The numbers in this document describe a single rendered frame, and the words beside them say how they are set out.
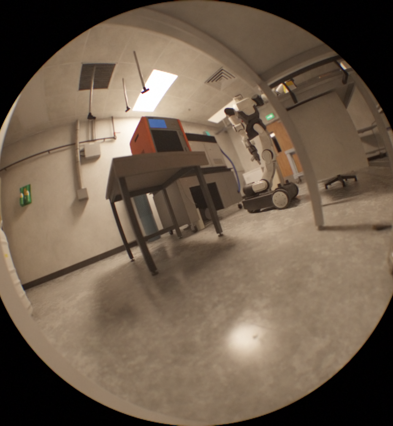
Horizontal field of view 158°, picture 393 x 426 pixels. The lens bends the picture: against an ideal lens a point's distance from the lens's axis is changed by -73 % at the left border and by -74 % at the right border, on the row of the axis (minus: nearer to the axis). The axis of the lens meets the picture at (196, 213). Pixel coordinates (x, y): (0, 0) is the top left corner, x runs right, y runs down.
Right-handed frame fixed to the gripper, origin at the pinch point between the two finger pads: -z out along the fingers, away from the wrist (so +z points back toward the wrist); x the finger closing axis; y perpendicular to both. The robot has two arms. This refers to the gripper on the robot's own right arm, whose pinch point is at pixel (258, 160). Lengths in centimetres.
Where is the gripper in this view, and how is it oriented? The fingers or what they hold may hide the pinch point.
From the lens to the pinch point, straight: 159.9
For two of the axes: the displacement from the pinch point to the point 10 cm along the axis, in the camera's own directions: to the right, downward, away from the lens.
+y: 8.3, -3.7, -4.2
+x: -4.7, -0.5, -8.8
